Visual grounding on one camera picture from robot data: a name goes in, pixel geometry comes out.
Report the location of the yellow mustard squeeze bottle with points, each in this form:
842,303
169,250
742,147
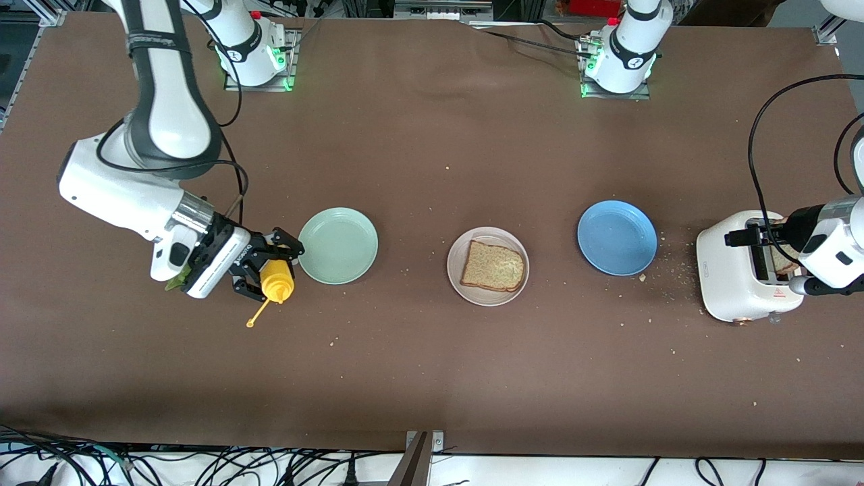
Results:
277,283

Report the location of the aluminium corner profile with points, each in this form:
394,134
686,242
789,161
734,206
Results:
827,34

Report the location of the blue plate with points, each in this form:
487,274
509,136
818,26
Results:
617,237

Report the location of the aluminium table rail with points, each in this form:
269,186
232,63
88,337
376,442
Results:
50,17

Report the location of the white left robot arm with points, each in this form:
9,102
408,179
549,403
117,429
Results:
631,47

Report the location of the green lettuce leaf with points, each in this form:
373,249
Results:
174,283

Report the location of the mint green plate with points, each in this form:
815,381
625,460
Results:
337,245

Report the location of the grey metal frame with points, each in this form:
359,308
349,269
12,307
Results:
442,8

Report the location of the red box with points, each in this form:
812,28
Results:
597,7

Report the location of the metal mounting bracket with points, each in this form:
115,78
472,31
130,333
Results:
413,466

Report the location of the white toaster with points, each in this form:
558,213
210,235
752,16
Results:
729,270

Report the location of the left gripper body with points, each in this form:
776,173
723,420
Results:
799,226

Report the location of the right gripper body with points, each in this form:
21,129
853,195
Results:
217,237

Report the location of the beige plate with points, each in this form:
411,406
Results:
489,233

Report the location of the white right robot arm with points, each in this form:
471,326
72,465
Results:
169,101

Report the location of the brown bread slice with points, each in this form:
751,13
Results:
493,266
786,260

